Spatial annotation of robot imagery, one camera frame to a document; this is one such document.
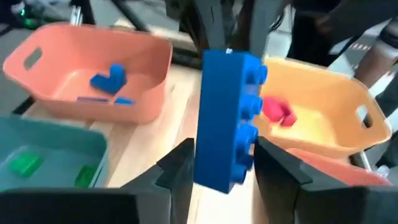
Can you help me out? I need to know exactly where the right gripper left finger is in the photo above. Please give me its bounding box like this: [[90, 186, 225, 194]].
[[119, 138, 196, 224]]

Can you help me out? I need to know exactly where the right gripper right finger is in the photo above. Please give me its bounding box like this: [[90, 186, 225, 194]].
[[253, 136, 313, 224]]

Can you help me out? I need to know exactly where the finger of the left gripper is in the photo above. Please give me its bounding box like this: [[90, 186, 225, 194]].
[[192, 0, 228, 50], [248, 0, 287, 58]]

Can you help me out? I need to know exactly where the red triangle block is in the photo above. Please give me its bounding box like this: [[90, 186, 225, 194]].
[[279, 108, 298, 128]]

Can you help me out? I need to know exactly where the long blue stud block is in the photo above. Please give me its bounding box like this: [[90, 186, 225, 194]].
[[194, 49, 269, 194]]

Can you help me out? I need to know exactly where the long green stud block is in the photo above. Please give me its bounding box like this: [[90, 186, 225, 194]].
[[73, 164, 98, 189]]

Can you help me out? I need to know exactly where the small orange plastic bin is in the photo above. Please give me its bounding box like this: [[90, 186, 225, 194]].
[[285, 147, 393, 187]]

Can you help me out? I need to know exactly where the large yellow plastic bin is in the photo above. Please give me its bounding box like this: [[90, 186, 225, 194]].
[[253, 57, 392, 162]]

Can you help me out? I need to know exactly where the teal plastic bin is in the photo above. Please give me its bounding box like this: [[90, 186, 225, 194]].
[[0, 114, 109, 192]]

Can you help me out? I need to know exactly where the large orange plastic bin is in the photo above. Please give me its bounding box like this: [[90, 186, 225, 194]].
[[2, 22, 174, 125]]

